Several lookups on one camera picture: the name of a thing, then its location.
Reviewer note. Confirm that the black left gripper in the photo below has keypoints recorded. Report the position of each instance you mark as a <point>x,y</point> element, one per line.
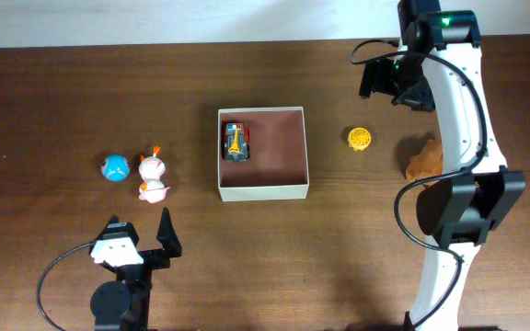
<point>150,258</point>

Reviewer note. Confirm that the grey red toy truck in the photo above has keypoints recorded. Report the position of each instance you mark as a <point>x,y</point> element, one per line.
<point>235,142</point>

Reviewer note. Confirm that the white pink duck toy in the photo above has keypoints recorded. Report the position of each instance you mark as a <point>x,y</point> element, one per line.
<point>151,169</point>

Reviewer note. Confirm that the blue toy ball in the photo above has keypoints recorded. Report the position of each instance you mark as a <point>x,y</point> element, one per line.
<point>115,168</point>

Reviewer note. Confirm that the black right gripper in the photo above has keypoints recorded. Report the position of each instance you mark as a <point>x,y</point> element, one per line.
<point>373,80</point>

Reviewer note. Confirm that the brown plush toy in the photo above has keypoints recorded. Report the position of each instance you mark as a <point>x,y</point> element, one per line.
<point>428,163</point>

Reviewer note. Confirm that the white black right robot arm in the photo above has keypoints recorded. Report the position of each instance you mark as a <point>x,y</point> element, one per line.
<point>437,67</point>

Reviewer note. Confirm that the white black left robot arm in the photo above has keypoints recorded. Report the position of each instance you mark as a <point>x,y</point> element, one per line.
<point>123,303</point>

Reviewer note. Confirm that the yellow round plastic toy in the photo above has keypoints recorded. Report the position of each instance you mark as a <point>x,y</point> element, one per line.
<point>359,139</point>

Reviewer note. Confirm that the white cardboard box pink inside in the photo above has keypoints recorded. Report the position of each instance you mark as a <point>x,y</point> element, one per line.
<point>278,166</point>

